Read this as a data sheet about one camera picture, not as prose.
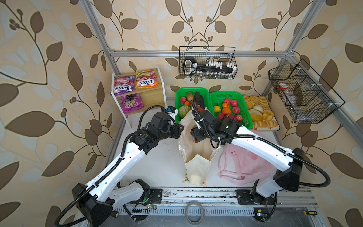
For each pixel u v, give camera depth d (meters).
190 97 1.12
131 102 0.89
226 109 1.07
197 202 0.75
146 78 0.82
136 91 0.79
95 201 0.37
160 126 0.54
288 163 0.41
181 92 1.17
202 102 1.12
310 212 0.69
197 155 0.61
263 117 1.05
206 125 0.54
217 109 1.08
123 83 0.81
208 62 0.81
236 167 0.84
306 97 0.73
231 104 1.12
